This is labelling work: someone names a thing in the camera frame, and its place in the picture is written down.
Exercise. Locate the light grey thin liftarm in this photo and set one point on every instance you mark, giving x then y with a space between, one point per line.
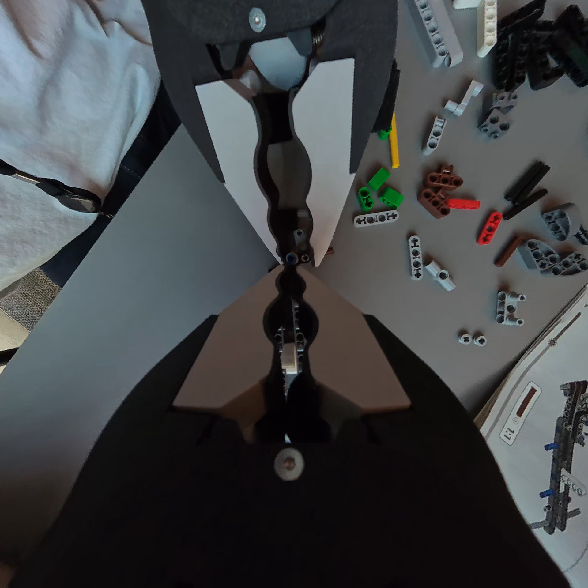
375 218
415 257

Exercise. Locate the small green lego connector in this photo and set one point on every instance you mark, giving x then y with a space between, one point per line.
384 134

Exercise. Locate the small black lego piece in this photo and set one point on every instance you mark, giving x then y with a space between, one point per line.
581 235

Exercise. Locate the brown lego axle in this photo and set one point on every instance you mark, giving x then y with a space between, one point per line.
510 251

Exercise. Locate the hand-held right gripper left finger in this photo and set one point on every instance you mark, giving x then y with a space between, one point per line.
225 367

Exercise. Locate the short light grey liftarm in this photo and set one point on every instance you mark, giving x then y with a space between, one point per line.
434 135

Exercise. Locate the pile of dark lego beams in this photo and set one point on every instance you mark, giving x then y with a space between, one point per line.
528 50

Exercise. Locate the red thin liftarm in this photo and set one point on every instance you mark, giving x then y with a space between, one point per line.
489 227

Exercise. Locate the black lego beam assembly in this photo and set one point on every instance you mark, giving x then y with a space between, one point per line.
288 340

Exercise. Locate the white lego beam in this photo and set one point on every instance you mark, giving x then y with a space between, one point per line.
487 27

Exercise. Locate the dark grey lego connector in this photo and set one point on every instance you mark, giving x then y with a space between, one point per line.
496 117

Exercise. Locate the dark grey curved panel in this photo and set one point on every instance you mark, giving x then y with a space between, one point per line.
558 223
569 264
537 255

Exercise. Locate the short red lego axle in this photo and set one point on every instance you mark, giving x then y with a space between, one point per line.
465 204

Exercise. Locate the long light grey lego beam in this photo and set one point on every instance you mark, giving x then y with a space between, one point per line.
436 32

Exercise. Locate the light grey bent lego piece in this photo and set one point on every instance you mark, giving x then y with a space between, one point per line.
464 99

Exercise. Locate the yellow lego axle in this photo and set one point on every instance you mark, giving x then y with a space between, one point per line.
394 142

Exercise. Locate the light grey tube connector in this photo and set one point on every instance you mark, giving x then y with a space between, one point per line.
441 275

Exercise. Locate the light grey lego bush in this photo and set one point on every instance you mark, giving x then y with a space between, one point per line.
480 341
465 338

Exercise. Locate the light grey connector with pins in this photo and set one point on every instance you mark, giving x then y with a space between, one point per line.
509 308

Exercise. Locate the brown lego connector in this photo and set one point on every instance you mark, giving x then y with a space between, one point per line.
443 178
434 203

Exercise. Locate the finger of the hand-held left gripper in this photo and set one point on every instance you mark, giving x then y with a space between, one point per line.
229 138
330 138

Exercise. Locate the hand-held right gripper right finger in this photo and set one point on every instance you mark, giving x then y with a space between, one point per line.
358 367

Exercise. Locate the open lego instruction booklet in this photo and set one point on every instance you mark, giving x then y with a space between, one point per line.
528 459

